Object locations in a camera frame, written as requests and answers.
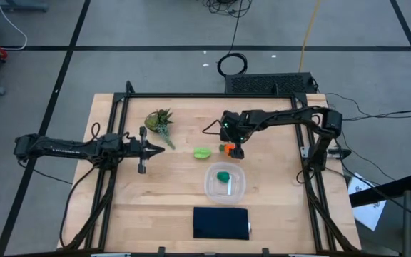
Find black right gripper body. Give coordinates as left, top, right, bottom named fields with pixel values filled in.
left=219, top=109, right=253, bottom=145

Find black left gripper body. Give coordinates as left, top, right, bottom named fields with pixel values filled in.
left=121, top=126, right=149, bottom=175

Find orange toy vegetable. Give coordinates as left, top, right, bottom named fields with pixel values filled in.
left=219, top=143, right=237, bottom=156

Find lime green toy vegetable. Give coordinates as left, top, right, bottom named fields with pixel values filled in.
left=193, top=147, right=213, bottom=161

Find clear plastic tupperware container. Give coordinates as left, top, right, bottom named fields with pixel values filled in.
left=203, top=161, right=248, bottom=206

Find potted succulent plant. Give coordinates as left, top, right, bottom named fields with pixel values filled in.
left=143, top=108, right=177, bottom=151

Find black computer case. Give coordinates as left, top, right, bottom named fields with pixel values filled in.
left=224, top=72, right=318, bottom=95

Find dark blue folded cloth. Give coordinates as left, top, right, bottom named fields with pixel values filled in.
left=192, top=206, right=252, bottom=241

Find white paper sheet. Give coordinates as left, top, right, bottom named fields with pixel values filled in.
left=347, top=171, right=388, bottom=232

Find black desk beam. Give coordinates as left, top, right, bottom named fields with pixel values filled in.
left=349, top=172, right=411, bottom=208

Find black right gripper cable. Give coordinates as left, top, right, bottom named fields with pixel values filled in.
left=201, top=119, right=225, bottom=136

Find black aluminium table frame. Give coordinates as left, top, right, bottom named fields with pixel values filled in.
left=57, top=80, right=362, bottom=257

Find black hanging coiled cable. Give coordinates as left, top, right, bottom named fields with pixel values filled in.
left=216, top=0, right=249, bottom=79

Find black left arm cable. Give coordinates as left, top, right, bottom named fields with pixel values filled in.
left=59, top=165, right=98, bottom=248

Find yellow hanging cable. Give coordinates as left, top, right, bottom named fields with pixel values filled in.
left=298, top=0, right=323, bottom=73

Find black cable tangle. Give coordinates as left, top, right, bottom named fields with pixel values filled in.
left=202, top=0, right=254, bottom=19

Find black floor cables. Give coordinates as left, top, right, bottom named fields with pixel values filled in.
left=323, top=91, right=411, bottom=121

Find white cable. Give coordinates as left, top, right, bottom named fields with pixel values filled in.
left=0, top=0, right=29, bottom=51

